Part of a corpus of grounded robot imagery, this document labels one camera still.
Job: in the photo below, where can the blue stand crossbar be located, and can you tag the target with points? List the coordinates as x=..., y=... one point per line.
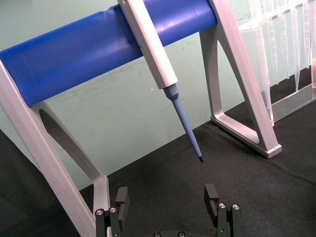
x=74, y=56

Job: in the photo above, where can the clear acrylic tube rack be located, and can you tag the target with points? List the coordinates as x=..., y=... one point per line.
x=284, y=103

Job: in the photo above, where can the black table cloth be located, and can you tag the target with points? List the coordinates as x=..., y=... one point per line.
x=247, y=192

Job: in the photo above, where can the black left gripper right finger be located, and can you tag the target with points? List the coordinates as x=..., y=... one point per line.
x=211, y=195

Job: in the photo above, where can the white pipette with blue shaft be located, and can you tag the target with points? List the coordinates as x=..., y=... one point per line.
x=153, y=49

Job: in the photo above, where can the grey aluminium pipette stand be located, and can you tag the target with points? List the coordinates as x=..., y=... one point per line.
x=247, y=93

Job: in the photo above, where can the clear conical plastic tube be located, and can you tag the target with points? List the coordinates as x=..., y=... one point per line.
x=296, y=54
x=274, y=54

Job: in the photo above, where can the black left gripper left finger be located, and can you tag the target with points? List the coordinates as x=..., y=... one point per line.
x=121, y=197

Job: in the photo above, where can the clear tube with pink liquid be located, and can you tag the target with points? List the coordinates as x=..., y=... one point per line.
x=314, y=74

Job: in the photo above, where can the pale green wall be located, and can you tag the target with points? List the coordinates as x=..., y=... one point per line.
x=118, y=111

